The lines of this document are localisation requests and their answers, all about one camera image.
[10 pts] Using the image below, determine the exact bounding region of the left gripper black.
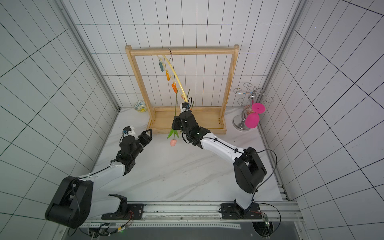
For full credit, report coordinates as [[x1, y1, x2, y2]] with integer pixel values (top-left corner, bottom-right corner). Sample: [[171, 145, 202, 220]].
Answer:
[[132, 129, 153, 158]]

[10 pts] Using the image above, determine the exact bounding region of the pink tulip flower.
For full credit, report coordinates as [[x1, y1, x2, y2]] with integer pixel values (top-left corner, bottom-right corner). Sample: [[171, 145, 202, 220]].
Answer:
[[167, 89, 191, 148]]

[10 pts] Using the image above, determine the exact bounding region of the orange clothespin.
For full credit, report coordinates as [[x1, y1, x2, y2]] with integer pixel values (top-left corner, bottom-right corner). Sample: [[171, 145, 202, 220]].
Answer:
[[172, 82, 178, 94], [166, 70, 172, 81]]

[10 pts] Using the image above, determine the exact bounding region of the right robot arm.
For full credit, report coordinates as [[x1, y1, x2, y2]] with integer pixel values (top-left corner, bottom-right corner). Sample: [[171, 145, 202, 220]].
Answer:
[[172, 110, 267, 211]]

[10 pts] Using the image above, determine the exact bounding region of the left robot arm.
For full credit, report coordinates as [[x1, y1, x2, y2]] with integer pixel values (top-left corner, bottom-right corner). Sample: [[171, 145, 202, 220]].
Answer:
[[45, 126, 153, 229]]

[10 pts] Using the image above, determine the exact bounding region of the yellow curved clothes hanger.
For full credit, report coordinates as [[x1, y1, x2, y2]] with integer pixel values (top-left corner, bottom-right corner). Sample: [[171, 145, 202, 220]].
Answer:
[[157, 50, 189, 102]]

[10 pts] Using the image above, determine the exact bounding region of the small patterned bowl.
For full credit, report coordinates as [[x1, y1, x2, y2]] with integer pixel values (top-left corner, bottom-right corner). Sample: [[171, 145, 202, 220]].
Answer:
[[134, 101, 148, 113]]

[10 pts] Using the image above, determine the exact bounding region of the teal clothespin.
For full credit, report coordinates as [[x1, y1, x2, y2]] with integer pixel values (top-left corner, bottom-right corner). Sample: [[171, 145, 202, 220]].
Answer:
[[159, 60, 164, 72]]

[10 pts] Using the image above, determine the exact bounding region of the magenta plastic wine glass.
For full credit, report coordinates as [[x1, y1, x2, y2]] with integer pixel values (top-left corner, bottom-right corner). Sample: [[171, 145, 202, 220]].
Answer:
[[245, 103, 266, 129]]

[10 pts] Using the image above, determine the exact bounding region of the chrome glass holder stand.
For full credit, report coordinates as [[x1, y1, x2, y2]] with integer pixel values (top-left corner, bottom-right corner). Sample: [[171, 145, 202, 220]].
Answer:
[[233, 83, 274, 132]]

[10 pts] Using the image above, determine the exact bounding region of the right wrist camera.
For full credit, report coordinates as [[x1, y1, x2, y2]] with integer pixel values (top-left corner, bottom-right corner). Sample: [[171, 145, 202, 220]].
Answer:
[[180, 102, 191, 113]]

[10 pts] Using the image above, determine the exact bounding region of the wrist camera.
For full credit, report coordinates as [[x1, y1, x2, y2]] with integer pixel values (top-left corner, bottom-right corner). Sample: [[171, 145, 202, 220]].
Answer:
[[180, 102, 191, 113], [122, 126, 138, 139]]

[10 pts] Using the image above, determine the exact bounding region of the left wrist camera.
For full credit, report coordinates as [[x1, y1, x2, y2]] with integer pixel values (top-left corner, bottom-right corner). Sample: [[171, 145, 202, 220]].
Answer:
[[122, 126, 138, 139]]

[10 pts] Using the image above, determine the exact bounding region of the wooden clothes rack frame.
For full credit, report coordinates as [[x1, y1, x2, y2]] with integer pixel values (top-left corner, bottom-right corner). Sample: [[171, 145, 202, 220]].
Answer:
[[125, 45, 240, 135]]

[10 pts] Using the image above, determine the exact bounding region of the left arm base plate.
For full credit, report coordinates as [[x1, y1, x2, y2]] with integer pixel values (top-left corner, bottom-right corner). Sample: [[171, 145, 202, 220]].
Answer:
[[102, 203, 145, 221]]

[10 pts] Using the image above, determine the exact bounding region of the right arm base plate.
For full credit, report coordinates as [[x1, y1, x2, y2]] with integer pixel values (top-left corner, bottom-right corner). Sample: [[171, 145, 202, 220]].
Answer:
[[219, 203, 263, 220]]

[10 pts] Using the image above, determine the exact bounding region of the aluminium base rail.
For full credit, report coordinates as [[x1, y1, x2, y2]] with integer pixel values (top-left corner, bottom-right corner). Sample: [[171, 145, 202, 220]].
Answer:
[[76, 201, 310, 240]]

